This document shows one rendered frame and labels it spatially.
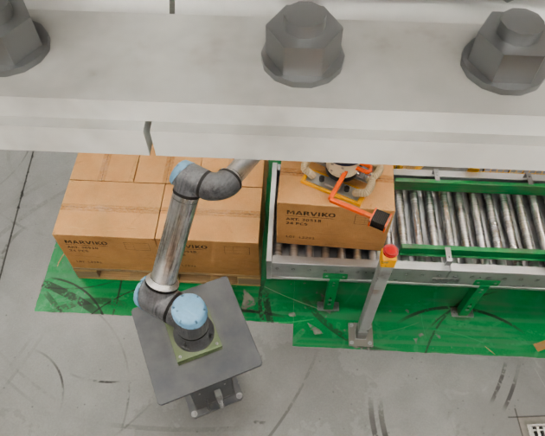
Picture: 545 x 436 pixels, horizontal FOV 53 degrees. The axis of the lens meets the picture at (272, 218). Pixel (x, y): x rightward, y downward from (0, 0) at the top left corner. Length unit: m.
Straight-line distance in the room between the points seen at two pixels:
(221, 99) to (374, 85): 0.04
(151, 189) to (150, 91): 3.26
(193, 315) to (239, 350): 0.36
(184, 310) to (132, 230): 1.00
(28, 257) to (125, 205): 0.94
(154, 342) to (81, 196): 1.18
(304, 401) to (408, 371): 0.65
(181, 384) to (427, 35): 2.49
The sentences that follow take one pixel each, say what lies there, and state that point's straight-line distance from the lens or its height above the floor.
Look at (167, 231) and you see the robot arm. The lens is 2.31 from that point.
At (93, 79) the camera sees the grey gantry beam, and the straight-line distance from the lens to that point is 0.17.
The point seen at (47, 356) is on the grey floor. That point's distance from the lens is 3.69.
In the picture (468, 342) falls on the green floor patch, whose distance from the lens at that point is 3.66.
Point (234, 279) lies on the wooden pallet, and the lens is 3.62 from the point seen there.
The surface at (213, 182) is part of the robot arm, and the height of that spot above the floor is 1.53.
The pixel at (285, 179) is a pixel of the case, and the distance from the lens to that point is 2.88.
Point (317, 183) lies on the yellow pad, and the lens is 2.85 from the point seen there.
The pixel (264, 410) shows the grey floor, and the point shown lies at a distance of 3.33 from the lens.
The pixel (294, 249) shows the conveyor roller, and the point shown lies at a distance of 3.11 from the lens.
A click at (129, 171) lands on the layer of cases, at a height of 0.54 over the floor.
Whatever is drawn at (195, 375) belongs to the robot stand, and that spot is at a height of 0.75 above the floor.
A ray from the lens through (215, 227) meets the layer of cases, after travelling 3.21.
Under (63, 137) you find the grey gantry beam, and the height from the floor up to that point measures 3.11.
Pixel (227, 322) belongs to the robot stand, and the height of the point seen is 0.75.
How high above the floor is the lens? 3.23
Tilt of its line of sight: 56 degrees down
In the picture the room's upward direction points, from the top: straight up
